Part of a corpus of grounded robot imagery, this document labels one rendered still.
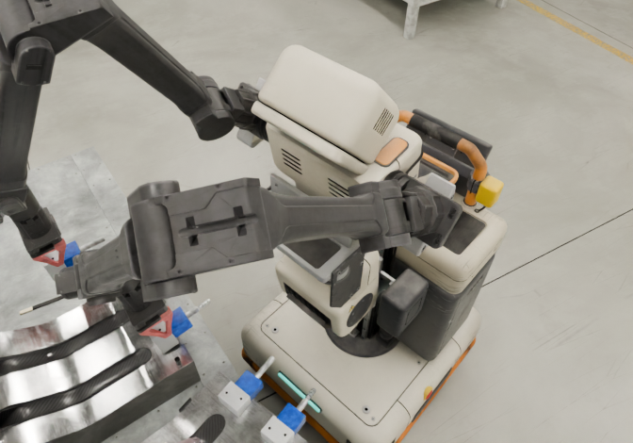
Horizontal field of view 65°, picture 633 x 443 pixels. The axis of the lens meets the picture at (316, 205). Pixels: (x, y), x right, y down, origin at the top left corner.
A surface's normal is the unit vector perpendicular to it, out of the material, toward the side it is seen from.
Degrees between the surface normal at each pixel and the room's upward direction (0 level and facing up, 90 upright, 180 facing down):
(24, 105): 114
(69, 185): 0
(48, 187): 0
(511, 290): 0
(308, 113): 42
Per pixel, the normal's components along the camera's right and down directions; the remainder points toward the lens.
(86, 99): 0.01, -0.68
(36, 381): 0.39, -0.80
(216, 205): -0.13, -0.08
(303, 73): -0.45, -0.14
